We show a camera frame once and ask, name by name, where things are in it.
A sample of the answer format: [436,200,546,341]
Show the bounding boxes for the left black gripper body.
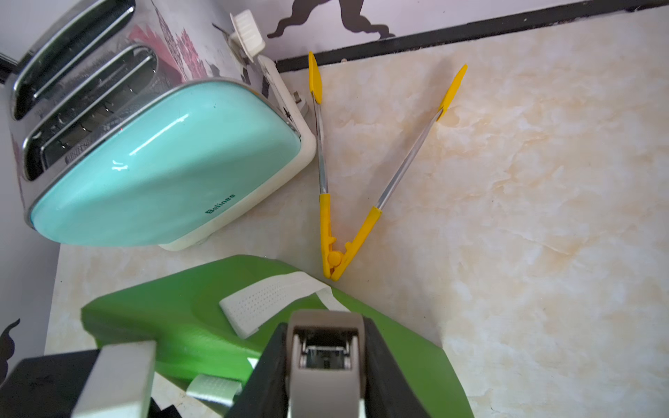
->
[1,349,100,417]

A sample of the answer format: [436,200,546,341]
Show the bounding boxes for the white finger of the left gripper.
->
[71,341,157,417]

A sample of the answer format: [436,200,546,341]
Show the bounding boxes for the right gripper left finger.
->
[225,323,289,418]

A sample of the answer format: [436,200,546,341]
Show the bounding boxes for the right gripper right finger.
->
[363,317,429,417]

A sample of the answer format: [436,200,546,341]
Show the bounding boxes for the white paper receipt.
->
[147,374,242,417]

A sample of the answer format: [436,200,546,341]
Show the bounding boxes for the green tote bag white handles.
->
[81,255,472,417]

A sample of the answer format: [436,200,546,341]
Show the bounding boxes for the yellow steel kitchen tongs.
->
[307,51,469,282]

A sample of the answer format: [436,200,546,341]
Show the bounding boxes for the mint green chrome toaster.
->
[5,1,316,251]

